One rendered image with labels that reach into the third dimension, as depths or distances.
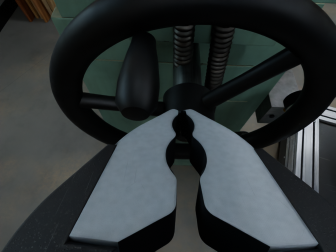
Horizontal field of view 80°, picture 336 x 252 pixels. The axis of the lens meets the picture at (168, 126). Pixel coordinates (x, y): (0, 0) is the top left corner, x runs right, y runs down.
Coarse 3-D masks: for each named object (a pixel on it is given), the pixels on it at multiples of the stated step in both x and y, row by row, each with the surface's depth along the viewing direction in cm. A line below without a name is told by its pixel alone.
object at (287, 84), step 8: (288, 72) 52; (280, 80) 51; (288, 80) 51; (272, 88) 50; (280, 88) 50; (288, 88) 50; (296, 88) 50; (272, 96) 49; (280, 96) 49; (264, 104) 51; (272, 104) 48; (280, 104) 48; (256, 112) 55; (264, 112) 50; (272, 112) 49; (280, 112) 49; (264, 120) 53; (272, 120) 53
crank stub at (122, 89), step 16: (144, 32) 13; (128, 48) 12; (144, 48) 12; (128, 64) 11; (144, 64) 11; (128, 80) 11; (144, 80) 11; (128, 96) 10; (144, 96) 10; (128, 112) 11; (144, 112) 11
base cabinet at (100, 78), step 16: (96, 64) 42; (112, 64) 41; (160, 64) 41; (96, 80) 46; (112, 80) 46; (160, 80) 45; (224, 80) 45; (272, 80) 44; (160, 96) 51; (240, 96) 50; (256, 96) 50; (112, 112) 59; (224, 112) 56; (240, 112) 57; (128, 128) 67; (240, 128) 65; (176, 160) 97
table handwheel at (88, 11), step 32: (96, 0) 12; (128, 0) 11; (160, 0) 11; (192, 0) 11; (224, 0) 11; (256, 0) 11; (288, 0) 11; (64, 32) 14; (96, 32) 13; (128, 32) 13; (256, 32) 13; (288, 32) 12; (320, 32) 13; (64, 64) 16; (192, 64) 25; (288, 64) 16; (320, 64) 15; (64, 96) 19; (96, 96) 22; (192, 96) 21; (224, 96) 20; (320, 96) 18; (96, 128) 26; (288, 128) 24
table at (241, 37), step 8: (312, 0) 29; (320, 0) 29; (328, 0) 29; (152, 32) 24; (160, 32) 23; (168, 32) 23; (200, 32) 23; (208, 32) 23; (240, 32) 23; (248, 32) 23; (160, 40) 24; (168, 40) 24; (200, 40) 24; (208, 40) 24; (232, 40) 24; (240, 40) 24; (248, 40) 24; (256, 40) 24; (264, 40) 24; (272, 40) 24
